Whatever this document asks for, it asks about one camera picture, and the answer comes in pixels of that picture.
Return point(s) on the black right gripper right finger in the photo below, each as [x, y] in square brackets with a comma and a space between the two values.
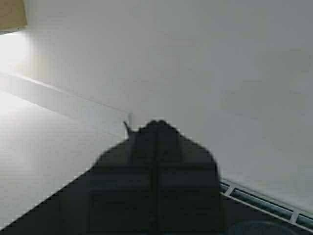
[190, 202]

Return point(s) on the metal floor vent grille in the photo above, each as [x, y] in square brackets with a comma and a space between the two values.
[243, 205]

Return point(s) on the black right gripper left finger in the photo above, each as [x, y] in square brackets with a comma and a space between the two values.
[122, 187]

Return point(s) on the wooden upper cabinet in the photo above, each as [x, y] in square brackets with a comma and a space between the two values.
[12, 16]

